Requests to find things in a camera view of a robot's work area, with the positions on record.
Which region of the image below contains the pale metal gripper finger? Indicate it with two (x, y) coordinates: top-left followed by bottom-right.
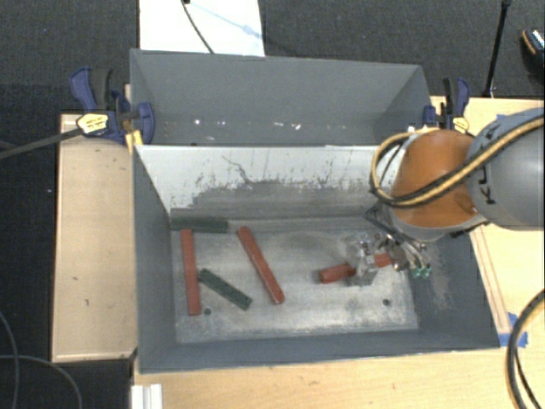
(350, 267), (379, 288)
(346, 235), (376, 269)

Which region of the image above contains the red-brown block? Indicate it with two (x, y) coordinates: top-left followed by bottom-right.
(236, 225), (286, 306)
(318, 252), (393, 285)
(179, 228), (203, 317)

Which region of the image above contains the dark green flat block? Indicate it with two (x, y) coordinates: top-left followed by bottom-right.
(169, 215), (230, 235)
(197, 268), (254, 312)

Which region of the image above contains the grey metal bin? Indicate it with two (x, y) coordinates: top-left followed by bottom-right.
(129, 48), (502, 375)

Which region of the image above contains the pale wood board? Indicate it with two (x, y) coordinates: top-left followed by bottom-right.
(50, 112), (140, 364)

